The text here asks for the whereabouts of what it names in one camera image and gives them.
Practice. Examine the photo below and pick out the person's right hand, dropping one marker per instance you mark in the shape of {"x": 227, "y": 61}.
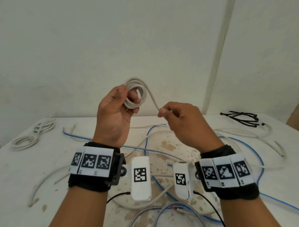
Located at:
{"x": 191, "y": 126}

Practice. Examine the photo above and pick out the person's left hand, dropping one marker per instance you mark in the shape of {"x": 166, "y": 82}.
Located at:
{"x": 109, "y": 121}

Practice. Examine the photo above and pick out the person's left forearm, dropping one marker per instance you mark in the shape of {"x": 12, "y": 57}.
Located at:
{"x": 79, "y": 208}

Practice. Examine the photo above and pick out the person's right forearm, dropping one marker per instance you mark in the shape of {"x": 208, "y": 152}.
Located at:
{"x": 245, "y": 212}

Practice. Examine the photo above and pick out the black left wristband with markers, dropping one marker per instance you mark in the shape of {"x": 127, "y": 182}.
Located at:
{"x": 88, "y": 183}

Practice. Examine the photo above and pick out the black wristband with markers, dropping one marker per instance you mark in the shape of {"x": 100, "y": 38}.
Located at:
{"x": 238, "y": 193}
{"x": 88, "y": 183}

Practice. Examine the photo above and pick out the black right wristband with markers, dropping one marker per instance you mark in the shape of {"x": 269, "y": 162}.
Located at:
{"x": 238, "y": 193}

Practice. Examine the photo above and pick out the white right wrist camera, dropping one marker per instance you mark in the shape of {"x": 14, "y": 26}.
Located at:
{"x": 182, "y": 191}

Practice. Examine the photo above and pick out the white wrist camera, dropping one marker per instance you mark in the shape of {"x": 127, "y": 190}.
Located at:
{"x": 140, "y": 191}
{"x": 182, "y": 191}

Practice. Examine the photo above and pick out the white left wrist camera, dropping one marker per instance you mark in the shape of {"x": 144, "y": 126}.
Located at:
{"x": 140, "y": 191}

